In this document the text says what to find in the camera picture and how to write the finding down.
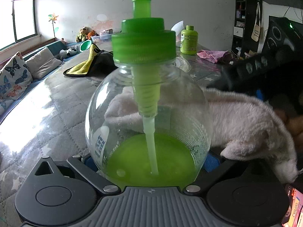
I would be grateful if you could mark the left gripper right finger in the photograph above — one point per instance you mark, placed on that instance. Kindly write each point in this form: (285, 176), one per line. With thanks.
(213, 171)

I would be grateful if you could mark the yellow black cloth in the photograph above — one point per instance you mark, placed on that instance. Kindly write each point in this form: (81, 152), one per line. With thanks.
(99, 62)

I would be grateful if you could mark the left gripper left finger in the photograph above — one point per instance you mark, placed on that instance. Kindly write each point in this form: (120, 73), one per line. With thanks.
(100, 183)

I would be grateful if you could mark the colourful pinwheel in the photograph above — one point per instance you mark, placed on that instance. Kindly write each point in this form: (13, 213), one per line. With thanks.
(53, 18)

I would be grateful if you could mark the clear storage box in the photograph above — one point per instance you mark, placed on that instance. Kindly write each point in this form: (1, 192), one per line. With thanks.
(105, 35)

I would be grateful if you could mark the black white plush toy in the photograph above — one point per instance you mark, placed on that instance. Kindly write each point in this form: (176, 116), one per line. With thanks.
(67, 53)

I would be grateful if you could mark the clear green soap pump bottle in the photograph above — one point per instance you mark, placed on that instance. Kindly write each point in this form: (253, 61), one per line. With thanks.
(148, 123)

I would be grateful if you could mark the hanging tote bag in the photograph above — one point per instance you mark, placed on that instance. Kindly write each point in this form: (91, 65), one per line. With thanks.
(257, 26)

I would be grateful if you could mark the tissue pack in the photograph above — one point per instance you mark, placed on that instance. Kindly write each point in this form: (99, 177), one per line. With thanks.
(177, 28)

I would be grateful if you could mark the black shelf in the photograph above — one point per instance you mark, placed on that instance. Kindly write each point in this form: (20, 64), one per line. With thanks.
(246, 16)

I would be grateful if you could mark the magenta cloth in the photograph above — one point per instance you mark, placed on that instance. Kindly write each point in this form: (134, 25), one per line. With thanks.
(216, 57)

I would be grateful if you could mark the right hand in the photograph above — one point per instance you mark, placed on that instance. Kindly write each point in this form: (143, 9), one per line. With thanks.
(294, 126)

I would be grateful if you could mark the smartphone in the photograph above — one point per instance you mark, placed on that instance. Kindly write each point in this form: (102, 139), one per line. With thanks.
(294, 214)

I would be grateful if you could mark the small green bottle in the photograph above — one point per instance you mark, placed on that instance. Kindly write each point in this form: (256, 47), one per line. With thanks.
(189, 41)

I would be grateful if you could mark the pink towel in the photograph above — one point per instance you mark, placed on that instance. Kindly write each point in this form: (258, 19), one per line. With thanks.
(244, 128)

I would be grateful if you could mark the blue sofa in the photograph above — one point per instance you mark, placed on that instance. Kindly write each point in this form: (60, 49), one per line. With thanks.
(55, 49)

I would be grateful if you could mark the butterfly print pillow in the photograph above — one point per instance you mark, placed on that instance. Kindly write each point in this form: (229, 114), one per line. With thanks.
(15, 78)

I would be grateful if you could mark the plush bear toy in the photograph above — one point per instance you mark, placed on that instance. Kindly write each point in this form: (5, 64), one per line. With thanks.
(85, 34)

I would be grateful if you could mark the beige cushion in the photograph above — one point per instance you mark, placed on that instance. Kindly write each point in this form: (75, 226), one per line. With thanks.
(42, 63)

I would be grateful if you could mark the green basin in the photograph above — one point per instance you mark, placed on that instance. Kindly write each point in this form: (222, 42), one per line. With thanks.
(85, 45)

